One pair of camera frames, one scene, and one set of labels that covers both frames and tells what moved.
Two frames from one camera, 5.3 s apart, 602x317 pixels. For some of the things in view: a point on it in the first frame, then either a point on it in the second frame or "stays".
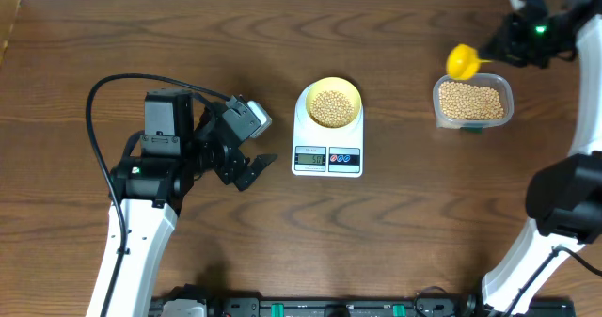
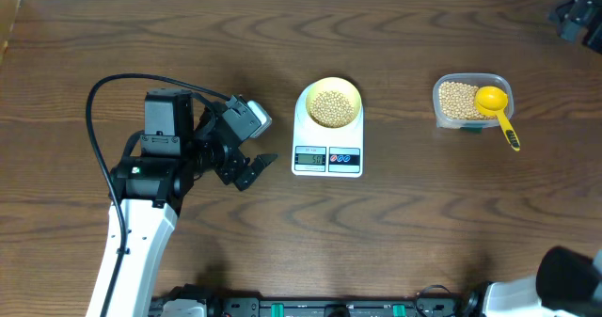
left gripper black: [231, 169] stays
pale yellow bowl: [331, 102] stays
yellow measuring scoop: [463, 62] → [492, 100]
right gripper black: [500, 47] → [591, 4]
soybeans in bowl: [330, 108] stays
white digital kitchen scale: [328, 130] stays
